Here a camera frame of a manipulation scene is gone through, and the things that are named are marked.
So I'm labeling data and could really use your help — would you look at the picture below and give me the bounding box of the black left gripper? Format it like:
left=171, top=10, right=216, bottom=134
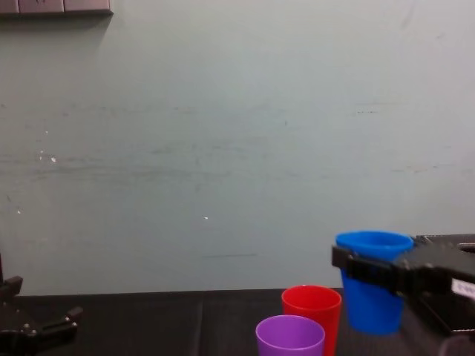
left=0, top=275, right=84, bottom=356

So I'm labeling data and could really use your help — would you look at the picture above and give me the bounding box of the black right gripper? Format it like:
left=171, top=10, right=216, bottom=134
left=331, top=234, right=475, bottom=336

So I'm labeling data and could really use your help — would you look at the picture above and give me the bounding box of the blue plastic cup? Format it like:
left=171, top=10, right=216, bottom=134
left=335, top=230, right=415, bottom=337

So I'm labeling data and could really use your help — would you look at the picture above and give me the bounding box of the red plastic cup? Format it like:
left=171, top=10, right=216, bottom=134
left=281, top=284, right=343, bottom=356

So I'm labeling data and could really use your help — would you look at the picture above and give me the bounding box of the black table cloth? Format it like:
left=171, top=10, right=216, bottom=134
left=0, top=287, right=475, bottom=356

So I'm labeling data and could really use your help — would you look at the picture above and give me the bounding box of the purple plastic cup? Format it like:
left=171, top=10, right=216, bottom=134
left=255, top=314, right=327, bottom=356

